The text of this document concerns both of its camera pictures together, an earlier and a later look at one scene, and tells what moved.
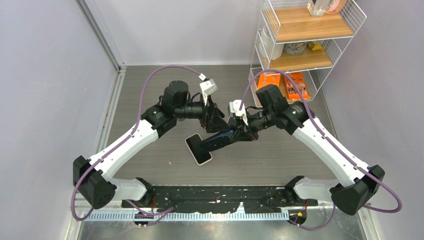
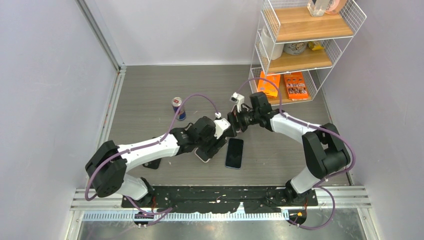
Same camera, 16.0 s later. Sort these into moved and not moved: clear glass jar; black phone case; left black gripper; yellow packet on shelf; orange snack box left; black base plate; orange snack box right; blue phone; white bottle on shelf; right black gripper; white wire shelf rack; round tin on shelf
Moved: left black gripper; black phone case; right black gripper; blue phone
Not moved: clear glass jar; round tin on shelf; yellow packet on shelf; black base plate; white bottle on shelf; white wire shelf rack; orange snack box right; orange snack box left
